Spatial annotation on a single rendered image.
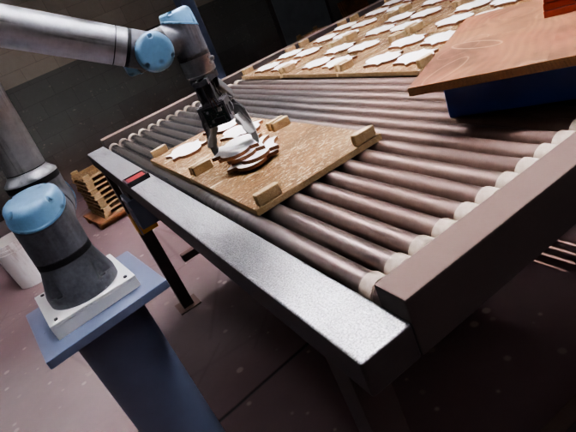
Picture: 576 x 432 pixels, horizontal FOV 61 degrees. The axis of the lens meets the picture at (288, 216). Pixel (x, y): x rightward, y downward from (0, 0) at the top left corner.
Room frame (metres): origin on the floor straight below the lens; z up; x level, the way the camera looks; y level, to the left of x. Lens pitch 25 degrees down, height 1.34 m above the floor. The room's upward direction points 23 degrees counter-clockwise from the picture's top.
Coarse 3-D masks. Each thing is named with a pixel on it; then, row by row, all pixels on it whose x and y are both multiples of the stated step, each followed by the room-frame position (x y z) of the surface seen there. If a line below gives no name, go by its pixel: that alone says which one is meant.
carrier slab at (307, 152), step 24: (288, 144) 1.24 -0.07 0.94; (312, 144) 1.17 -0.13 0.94; (336, 144) 1.10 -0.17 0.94; (216, 168) 1.30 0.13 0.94; (264, 168) 1.14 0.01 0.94; (288, 168) 1.08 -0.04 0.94; (312, 168) 1.02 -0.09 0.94; (216, 192) 1.13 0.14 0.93; (240, 192) 1.05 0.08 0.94; (288, 192) 0.95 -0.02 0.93
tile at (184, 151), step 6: (186, 144) 1.64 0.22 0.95; (192, 144) 1.61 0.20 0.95; (198, 144) 1.58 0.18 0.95; (204, 144) 1.57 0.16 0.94; (174, 150) 1.63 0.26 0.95; (180, 150) 1.60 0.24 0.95; (186, 150) 1.57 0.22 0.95; (192, 150) 1.54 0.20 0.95; (198, 150) 1.53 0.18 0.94; (168, 156) 1.59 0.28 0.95; (174, 156) 1.56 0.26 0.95; (180, 156) 1.53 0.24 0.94; (186, 156) 1.52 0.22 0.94
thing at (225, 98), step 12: (216, 72) 1.21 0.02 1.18; (192, 84) 1.18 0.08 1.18; (204, 84) 1.17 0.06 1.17; (204, 96) 1.20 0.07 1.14; (216, 96) 1.19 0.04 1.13; (228, 96) 1.23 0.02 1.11; (204, 108) 1.18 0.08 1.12; (216, 108) 1.17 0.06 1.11; (228, 108) 1.19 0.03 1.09; (204, 120) 1.20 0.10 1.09; (216, 120) 1.17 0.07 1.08; (228, 120) 1.17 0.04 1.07
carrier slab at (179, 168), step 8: (256, 120) 1.61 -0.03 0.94; (264, 120) 1.57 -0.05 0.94; (264, 128) 1.48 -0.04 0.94; (200, 136) 1.71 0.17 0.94; (224, 144) 1.49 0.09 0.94; (168, 152) 1.68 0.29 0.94; (200, 152) 1.52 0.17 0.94; (208, 152) 1.48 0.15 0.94; (152, 160) 1.66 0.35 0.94; (160, 160) 1.62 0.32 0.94; (168, 160) 1.58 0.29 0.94; (184, 160) 1.50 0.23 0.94; (192, 160) 1.46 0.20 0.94; (168, 168) 1.49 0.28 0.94; (176, 168) 1.46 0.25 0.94; (184, 168) 1.42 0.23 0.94; (184, 176) 1.35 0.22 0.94; (192, 176) 1.32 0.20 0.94
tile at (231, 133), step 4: (260, 120) 1.55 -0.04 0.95; (256, 124) 1.52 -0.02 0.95; (260, 124) 1.51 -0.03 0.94; (232, 128) 1.60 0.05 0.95; (236, 128) 1.58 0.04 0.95; (240, 128) 1.56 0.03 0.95; (256, 128) 1.48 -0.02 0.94; (260, 128) 1.50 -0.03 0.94; (224, 132) 1.59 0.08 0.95; (228, 132) 1.57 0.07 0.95; (232, 132) 1.55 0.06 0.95; (236, 132) 1.53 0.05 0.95; (240, 132) 1.51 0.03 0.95; (244, 132) 1.49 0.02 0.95; (224, 136) 1.54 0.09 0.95; (228, 136) 1.52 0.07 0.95; (232, 136) 1.50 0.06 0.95; (236, 136) 1.48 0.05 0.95; (220, 140) 1.53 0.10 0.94; (224, 140) 1.53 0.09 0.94; (228, 140) 1.52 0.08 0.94
